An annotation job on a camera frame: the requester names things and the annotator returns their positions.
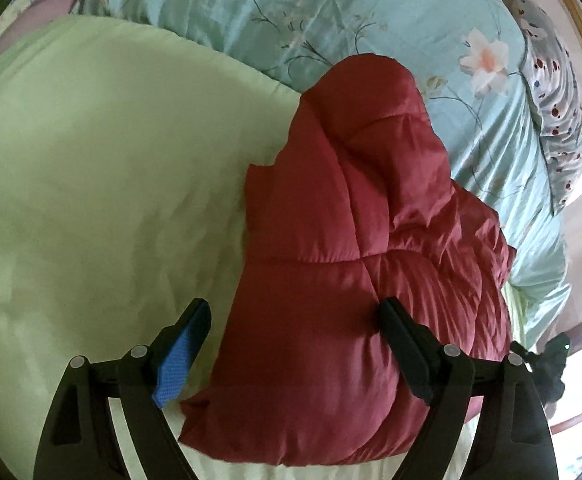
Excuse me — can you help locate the red puffer jacket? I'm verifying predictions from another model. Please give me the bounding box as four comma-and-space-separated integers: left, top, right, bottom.
179, 54, 515, 466

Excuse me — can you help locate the light green bed sheet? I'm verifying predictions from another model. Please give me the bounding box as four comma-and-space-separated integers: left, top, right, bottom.
0, 13, 528, 480

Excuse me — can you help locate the light blue floral quilt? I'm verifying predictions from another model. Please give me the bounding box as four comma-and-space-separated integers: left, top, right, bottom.
74, 0, 571, 344

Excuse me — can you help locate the grey dotted pillow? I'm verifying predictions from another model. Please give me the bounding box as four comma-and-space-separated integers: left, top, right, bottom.
511, 0, 582, 214

